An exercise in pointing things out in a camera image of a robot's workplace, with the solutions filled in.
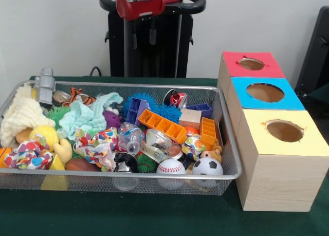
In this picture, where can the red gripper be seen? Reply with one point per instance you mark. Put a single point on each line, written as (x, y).
(138, 7)

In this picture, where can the polka-dot cloth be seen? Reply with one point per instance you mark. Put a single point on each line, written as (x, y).
(97, 148)
(28, 156)

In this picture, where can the wooden box with three holes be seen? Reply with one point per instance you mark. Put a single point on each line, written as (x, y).
(277, 184)

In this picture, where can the long orange toy brick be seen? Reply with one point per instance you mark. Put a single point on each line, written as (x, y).
(162, 125)

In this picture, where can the mint green cloth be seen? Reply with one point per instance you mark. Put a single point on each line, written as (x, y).
(79, 117)

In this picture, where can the silver toy robot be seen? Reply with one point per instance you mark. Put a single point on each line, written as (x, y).
(46, 89)

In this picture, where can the short orange toy brick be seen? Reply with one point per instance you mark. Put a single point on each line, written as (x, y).
(208, 130)

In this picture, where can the baseball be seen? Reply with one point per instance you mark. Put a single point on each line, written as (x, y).
(171, 167)

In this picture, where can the yellow ball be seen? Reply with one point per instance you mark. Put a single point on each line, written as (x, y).
(45, 133)

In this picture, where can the cream knitted cloth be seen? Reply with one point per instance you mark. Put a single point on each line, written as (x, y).
(23, 115)

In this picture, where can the soccer ball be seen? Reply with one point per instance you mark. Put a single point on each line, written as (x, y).
(207, 166)

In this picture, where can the black upright panel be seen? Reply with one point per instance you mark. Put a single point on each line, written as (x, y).
(316, 53)

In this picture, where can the dark green table cloth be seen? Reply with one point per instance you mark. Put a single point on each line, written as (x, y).
(128, 215)
(321, 97)

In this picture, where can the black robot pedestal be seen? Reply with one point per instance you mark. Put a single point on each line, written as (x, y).
(154, 61)

